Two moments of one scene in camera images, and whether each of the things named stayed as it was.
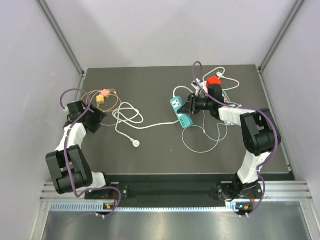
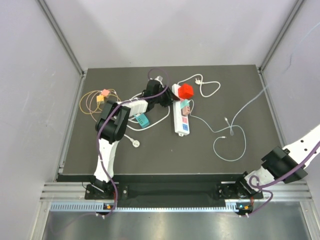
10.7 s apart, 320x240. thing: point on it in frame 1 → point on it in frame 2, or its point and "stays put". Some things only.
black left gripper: (98, 116) → (169, 98)
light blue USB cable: (203, 130) → (231, 127)
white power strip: (203, 84) → (181, 123)
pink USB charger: (105, 92) stays put
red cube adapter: (213, 80) → (186, 91)
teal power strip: (186, 120) → (142, 120)
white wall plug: (136, 143) stays put
